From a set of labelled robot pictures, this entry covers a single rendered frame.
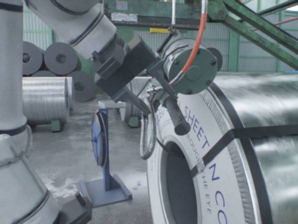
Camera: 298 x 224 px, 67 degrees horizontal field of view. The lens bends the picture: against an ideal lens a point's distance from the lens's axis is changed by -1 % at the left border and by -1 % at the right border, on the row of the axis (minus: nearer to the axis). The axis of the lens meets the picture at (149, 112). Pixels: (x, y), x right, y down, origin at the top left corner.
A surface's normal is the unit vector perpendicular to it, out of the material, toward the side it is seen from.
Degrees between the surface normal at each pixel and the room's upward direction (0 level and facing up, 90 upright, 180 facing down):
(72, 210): 25
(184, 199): 49
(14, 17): 107
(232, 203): 90
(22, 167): 71
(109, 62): 115
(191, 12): 90
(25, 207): 84
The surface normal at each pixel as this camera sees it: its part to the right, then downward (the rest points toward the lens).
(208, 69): 0.16, 0.55
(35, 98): 0.25, -0.05
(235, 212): -0.97, 0.04
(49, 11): -0.38, 0.83
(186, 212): 0.13, -0.78
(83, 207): -0.37, -0.87
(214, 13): 0.08, 0.15
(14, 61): 0.88, 0.34
